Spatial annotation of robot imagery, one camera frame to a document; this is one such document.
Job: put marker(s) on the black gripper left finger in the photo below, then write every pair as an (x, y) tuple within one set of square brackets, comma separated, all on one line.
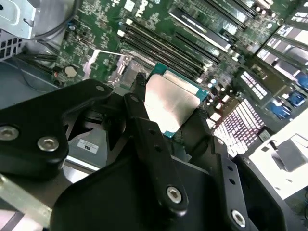
[(31, 134)]

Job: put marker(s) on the silver green CPU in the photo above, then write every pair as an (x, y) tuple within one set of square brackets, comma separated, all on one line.
[(168, 101)]

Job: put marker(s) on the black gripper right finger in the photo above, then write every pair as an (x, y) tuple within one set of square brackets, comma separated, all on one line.
[(228, 192)]

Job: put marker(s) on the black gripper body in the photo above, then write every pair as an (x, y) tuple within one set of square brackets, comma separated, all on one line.
[(108, 199)]

